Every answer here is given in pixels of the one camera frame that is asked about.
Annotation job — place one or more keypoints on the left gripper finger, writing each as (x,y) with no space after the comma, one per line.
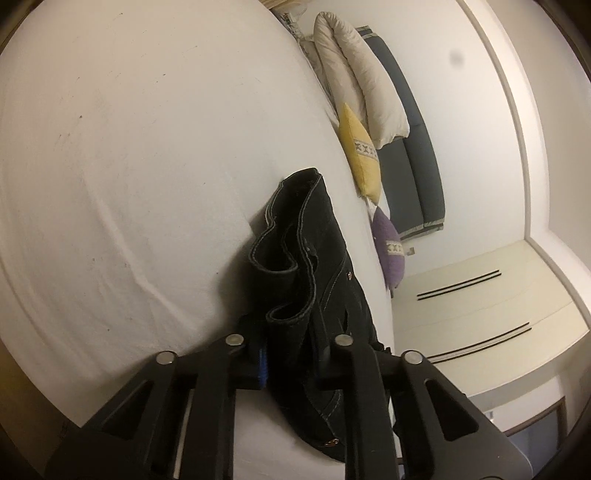
(262,369)

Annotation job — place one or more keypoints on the black jeans pant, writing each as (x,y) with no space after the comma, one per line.
(302,293)

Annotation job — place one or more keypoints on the purple cushion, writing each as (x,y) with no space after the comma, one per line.
(390,249)

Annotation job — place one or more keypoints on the yellow cushion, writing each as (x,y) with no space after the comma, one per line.
(361,154)

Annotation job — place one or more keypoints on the white wardrobe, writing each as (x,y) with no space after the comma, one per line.
(504,329)

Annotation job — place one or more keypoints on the dark grey headboard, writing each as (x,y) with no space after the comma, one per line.
(410,170)

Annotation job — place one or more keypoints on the folded beige duvet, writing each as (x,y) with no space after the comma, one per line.
(352,74)

